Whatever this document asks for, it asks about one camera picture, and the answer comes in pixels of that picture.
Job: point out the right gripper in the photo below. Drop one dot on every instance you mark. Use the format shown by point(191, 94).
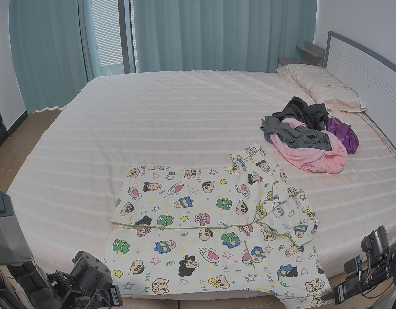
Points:
point(354, 286)

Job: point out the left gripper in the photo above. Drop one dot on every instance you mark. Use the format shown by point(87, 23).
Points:
point(109, 299)

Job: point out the white printed pyjama top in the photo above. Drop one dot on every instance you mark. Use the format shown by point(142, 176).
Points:
point(191, 204)

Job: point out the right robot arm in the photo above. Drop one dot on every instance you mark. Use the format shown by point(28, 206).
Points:
point(376, 238)

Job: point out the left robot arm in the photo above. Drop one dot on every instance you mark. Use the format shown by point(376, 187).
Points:
point(88, 269)

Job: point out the bed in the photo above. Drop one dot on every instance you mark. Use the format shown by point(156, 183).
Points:
point(169, 124)

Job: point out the pink garment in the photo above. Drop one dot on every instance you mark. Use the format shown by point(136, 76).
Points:
point(313, 161)

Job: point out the purple garment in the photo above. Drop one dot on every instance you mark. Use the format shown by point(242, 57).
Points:
point(344, 135)

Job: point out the dark grey garment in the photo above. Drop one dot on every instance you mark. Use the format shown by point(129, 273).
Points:
point(297, 137)

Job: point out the pale pink pillow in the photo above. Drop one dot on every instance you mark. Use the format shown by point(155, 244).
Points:
point(336, 97)
point(301, 72)

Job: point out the grey bedside table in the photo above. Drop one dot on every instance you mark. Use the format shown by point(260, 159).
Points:
point(310, 48)

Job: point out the blue-green curtain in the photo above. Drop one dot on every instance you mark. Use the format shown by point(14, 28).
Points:
point(217, 24)
point(46, 43)

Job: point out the window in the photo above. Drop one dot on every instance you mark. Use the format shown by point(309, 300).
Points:
point(108, 27)

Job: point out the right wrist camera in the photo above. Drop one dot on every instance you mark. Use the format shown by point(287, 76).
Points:
point(351, 265)

